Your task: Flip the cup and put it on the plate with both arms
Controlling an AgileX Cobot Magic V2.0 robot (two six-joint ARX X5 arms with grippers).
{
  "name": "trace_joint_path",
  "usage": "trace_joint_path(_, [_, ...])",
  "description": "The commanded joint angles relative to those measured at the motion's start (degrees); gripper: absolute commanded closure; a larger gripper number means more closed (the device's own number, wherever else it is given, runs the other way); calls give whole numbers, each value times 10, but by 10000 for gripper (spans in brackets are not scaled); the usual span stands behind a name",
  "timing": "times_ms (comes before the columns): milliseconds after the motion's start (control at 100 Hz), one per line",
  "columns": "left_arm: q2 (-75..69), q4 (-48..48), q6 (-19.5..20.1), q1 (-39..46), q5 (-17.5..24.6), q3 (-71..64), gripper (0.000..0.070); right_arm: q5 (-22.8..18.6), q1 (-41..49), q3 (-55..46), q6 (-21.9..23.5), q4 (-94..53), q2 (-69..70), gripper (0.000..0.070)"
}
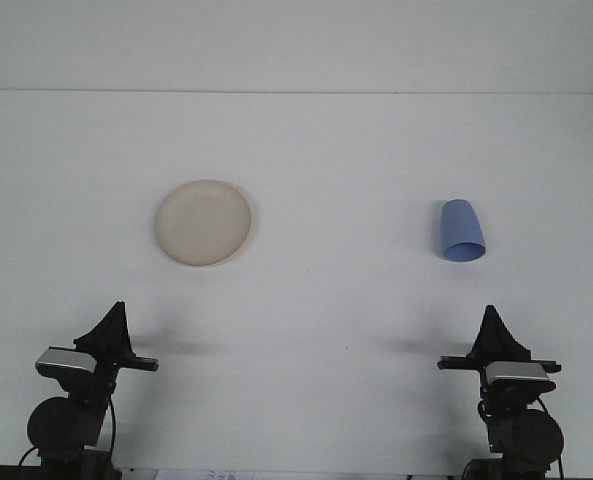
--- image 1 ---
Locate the pale round plate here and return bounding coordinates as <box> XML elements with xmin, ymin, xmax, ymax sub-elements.
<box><xmin>153</xmin><ymin>178</ymin><xmax>255</xmax><ymax>269</ymax></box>

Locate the pale blue cup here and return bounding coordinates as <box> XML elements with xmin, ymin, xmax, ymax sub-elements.
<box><xmin>436</xmin><ymin>198</ymin><xmax>488</xmax><ymax>264</ymax></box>

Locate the white printed paper sheet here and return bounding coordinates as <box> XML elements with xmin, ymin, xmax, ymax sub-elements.
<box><xmin>153</xmin><ymin>468</ymin><xmax>242</xmax><ymax>480</ymax></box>

